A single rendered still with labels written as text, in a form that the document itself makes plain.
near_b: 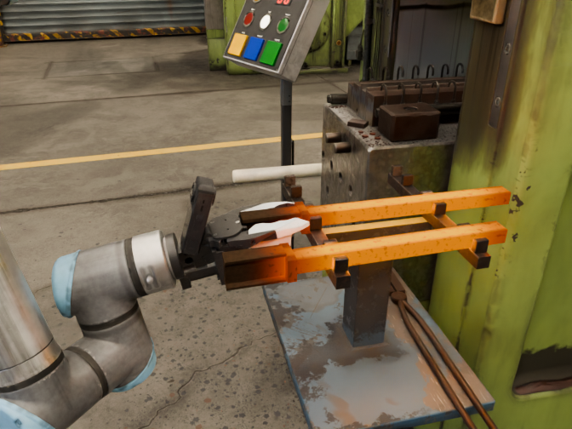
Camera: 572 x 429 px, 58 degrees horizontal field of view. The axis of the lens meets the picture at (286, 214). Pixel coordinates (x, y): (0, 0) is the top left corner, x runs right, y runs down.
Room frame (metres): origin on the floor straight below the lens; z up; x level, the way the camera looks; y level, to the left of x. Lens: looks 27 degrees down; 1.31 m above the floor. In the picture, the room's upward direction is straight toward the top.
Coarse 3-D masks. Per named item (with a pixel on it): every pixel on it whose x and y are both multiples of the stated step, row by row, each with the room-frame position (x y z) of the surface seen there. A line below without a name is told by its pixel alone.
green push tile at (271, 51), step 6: (270, 42) 1.74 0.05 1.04; (276, 42) 1.72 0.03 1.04; (270, 48) 1.72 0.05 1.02; (276, 48) 1.70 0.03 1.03; (264, 54) 1.73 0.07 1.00; (270, 54) 1.70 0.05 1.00; (276, 54) 1.68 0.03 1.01; (264, 60) 1.71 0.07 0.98; (270, 60) 1.69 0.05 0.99; (276, 60) 1.68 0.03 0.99
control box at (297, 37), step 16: (272, 0) 1.85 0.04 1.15; (304, 0) 1.73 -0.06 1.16; (320, 0) 1.74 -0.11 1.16; (240, 16) 1.95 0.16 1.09; (256, 16) 1.88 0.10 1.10; (272, 16) 1.81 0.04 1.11; (288, 16) 1.75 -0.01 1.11; (304, 16) 1.70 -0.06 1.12; (320, 16) 1.74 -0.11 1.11; (240, 32) 1.90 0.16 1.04; (256, 32) 1.83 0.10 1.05; (272, 32) 1.77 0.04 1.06; (288, 32) 1.71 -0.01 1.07; (304, 32) 1.71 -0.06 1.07; (288, 48) 1.67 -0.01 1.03; (304, 48) 1.71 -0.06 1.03; (240, 64) 1.88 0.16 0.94; (256, 64) 1.74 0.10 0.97; (288, 64) 1.67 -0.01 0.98; (288, 80) 1.70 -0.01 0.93
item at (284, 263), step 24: (360, 240) 0.63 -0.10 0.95; (384, 240) 0.63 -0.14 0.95; (408, 240) 0.63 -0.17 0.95; (432, 240) 0.63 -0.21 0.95; (456, 240) 0.64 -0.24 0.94; (504, 240) 0.66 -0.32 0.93; (240, 264) 0.57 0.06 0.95; (264, 264) 0.57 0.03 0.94; (288, 264) 0.57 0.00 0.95; (312, 264) 0.58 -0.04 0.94; (360, 264) 0.60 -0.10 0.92; (240, 288) 0.56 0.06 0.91
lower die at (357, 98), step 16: (384, 80) 1.46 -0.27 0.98; (400, 80) 1.41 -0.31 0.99; (416, 80) 1.37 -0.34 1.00; (352, 96) 1.39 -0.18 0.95; (368, 96) 1.28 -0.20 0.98; (384, 96) 1.25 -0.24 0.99; (400, 96) 1.26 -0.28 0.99; (416, 96) 1.26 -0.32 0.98; (432, 96) 1.27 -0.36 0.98; (448, 96) 1.28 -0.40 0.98; (368, 112) 1.27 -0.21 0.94
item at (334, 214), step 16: (448, 192) 0.79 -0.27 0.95; (464, 192) 0.79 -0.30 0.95; (480, 192) 0.79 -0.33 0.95; (496, 192) 0.79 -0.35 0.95; (288, 208) 0.72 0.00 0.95; (304, 208) 0.72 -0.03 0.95; (320, 208) 0.73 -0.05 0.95; (336, 208) 0.73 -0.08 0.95; (352, 208) 0.73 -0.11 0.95; (368, 208) 0.73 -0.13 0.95; (384, 208) 0.74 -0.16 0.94; (400, 208) 0.74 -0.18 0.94; (416, 208) 0.75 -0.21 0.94; (448, 208) 0.76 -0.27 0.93; (464, 208) 0.77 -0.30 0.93
